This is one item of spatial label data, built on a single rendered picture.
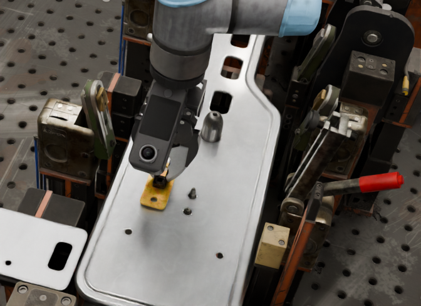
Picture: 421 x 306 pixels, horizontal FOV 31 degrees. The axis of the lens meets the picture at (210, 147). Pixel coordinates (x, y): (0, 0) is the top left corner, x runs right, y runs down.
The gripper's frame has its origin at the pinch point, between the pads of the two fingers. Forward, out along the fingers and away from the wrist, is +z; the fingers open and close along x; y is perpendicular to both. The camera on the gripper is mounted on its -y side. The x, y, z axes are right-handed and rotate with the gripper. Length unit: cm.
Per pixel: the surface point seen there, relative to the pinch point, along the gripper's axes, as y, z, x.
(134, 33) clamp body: 37.9, 7.5, 14.6
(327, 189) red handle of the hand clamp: -0.8, -7.1, -22.9
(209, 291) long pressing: -14.9, 2.6, -11.0
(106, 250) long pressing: -12.9, 2.5, 3.9
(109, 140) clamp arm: 5.1, 1.0, 9.3
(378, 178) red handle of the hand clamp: -0.5, -11.4, -28.6
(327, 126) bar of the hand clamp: -1.0, -18.5, -20.1
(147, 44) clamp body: 37.7, 9.2, 11.9
